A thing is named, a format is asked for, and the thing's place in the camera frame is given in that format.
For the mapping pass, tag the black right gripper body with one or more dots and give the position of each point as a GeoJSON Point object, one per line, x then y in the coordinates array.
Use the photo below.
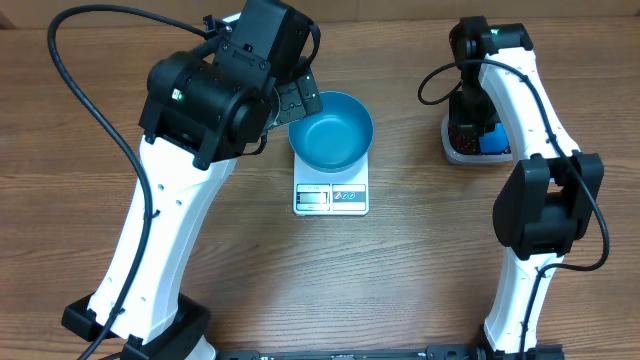
{"type": "Point", "coordinates": [473, 107]}

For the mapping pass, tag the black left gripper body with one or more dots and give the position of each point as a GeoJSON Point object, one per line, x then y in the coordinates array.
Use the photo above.
{"type": "Point", "coordinates": [300, 100]}

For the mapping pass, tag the blue plastic measuring scoop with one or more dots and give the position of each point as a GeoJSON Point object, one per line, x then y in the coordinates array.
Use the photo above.
{"type": "Point", "coordinates": [494, 142]}

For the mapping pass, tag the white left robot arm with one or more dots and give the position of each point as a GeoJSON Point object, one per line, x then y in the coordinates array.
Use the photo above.
{"type": "Point", "coordinates": [204, 106]}

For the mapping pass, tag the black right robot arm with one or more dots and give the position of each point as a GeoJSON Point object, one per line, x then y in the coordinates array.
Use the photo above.
{"type": "Point", "coordinates": [501, 112]}

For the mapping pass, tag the teal metal bowl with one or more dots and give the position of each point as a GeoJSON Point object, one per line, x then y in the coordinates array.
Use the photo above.
{"type": "Point", "coordinates": [334, 139]}

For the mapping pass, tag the white digital kitchen scale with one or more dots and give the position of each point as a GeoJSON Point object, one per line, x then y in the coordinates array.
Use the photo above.
{"type": "Point", "coordinates": [344, 193]}

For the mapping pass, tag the red beans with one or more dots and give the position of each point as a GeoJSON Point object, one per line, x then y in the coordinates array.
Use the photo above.
{"type": "Point", "coordinates": [464, 141]}

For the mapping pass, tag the clear plastic container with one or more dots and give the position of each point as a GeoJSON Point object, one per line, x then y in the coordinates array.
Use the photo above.
{"type": "Point", "coordinates": [457, 158]}

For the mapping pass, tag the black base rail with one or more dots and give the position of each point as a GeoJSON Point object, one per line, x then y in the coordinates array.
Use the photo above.
{"type": "Point", "coordinates": [431, 352]}

